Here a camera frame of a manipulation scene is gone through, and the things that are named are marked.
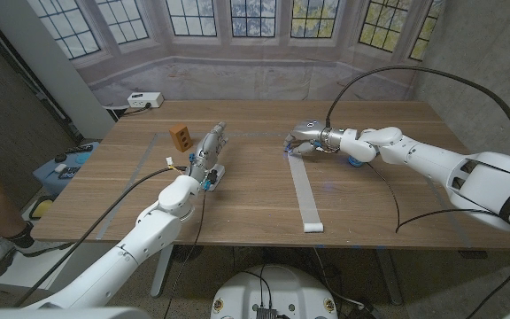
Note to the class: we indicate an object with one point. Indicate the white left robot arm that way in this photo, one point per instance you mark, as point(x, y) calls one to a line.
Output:
point(149, 235)

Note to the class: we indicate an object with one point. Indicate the white gauze bandage strip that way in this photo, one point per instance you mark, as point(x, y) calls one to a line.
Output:
point(306, 199)

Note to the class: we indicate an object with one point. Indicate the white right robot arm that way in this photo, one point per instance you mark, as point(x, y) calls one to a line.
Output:
point(427, 157)

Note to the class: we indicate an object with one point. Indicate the black round disc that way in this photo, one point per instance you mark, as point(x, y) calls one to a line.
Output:
point(189, 253)

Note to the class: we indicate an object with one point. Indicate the flat white square box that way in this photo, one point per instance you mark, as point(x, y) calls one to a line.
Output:
point(220, 173)

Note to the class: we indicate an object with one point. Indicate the white power strip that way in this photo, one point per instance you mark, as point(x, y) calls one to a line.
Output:
point(145, 99)

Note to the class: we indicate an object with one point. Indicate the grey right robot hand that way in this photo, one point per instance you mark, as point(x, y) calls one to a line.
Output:
point(314, 133)

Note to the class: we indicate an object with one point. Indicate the small white gadget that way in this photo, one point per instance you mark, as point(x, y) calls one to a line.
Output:
point(60, 168)

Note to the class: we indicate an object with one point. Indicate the brown wooden block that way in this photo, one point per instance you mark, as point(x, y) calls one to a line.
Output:
point(180, 137)

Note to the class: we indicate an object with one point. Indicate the printed window backdrop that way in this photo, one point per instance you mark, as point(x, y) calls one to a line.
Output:
point(255, 80)

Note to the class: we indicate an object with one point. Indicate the black handheld device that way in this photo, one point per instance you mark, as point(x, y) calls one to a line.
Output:
point(69, 173)

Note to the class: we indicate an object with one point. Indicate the yellow black pad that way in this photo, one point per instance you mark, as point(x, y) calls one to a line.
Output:
point(41, 208)

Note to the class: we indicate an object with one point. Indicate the teal round disc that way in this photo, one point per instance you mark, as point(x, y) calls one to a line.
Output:
point(83, 158)

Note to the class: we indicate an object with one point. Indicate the black remote control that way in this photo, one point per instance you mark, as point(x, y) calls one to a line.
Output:
point(79, 149)

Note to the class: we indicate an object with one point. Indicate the white floor mat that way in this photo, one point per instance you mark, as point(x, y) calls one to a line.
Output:
point(31, 265)

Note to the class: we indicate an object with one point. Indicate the black computer mouse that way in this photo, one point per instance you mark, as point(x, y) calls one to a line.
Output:
point(60, 158)

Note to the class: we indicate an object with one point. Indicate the light blue storage box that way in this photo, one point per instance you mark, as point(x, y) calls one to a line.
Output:
point(47, 177)

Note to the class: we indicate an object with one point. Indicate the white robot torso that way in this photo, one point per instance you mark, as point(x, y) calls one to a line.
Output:
point(277, 288)

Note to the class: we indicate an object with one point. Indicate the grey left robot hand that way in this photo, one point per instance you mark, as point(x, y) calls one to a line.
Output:
point(208, 153)

